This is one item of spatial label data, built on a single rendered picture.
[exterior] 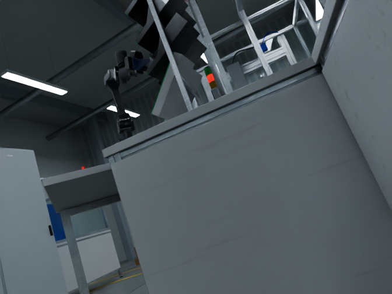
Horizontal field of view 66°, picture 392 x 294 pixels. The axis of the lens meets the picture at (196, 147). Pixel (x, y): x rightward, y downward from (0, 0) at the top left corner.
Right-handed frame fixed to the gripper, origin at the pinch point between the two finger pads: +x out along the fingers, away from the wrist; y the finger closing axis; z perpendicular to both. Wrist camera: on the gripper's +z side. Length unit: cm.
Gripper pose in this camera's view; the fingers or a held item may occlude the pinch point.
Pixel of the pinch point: (149, 63)
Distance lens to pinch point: 144.5
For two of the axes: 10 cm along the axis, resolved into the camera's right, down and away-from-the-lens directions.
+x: 8.4, -1.6, -5.2
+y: 5.2, -0.7, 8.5
